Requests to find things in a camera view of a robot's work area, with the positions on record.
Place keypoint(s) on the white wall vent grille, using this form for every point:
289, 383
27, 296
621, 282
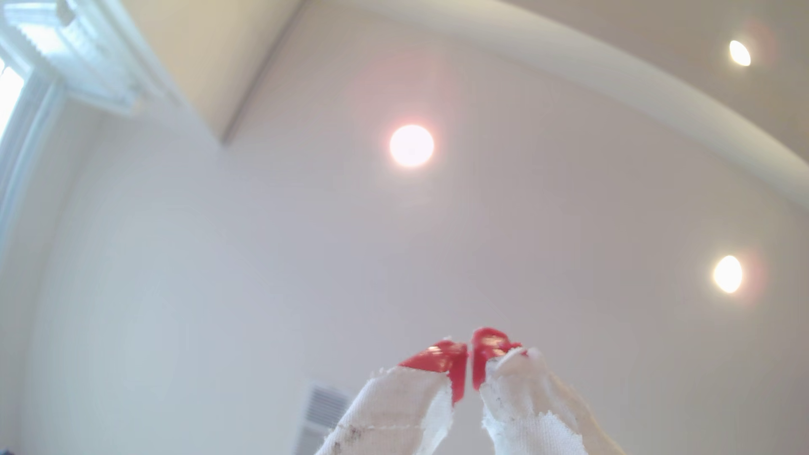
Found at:
322, 411

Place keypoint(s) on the white window blind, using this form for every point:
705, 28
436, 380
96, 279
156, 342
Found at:
76, 57

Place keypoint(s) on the round ceiling light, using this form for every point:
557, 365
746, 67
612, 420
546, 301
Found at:
740, 53
411, 146
727, 274

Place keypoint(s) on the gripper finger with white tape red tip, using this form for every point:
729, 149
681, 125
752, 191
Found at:
531, 411
392, 411

